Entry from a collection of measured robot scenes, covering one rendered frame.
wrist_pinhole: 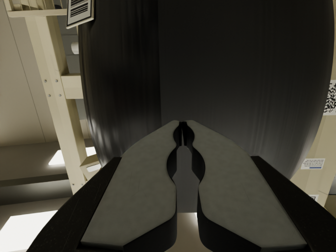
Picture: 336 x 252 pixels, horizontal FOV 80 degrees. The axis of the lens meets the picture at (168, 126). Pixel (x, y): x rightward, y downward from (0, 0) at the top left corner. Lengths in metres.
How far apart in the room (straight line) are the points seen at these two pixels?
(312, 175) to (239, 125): 0.41
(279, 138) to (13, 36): 6.15
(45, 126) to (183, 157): 6.33
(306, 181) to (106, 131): 0.51
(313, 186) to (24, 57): 6.07
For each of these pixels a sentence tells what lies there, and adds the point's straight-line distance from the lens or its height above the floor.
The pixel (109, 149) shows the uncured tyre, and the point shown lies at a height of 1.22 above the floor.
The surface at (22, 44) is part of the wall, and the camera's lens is 6.18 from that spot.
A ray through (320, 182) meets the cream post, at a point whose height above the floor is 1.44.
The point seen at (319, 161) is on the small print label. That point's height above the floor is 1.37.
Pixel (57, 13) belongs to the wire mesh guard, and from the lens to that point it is 0.93.
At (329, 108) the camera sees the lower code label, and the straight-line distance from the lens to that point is 0.55.
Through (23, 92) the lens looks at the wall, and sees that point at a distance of 6.41.
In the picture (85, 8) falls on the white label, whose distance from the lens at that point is 0.26.
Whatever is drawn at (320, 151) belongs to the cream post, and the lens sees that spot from 0.59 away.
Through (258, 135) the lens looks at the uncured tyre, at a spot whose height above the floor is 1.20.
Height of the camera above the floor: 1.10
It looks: 23 degrees up
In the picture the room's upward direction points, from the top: 178 degrees clockwise
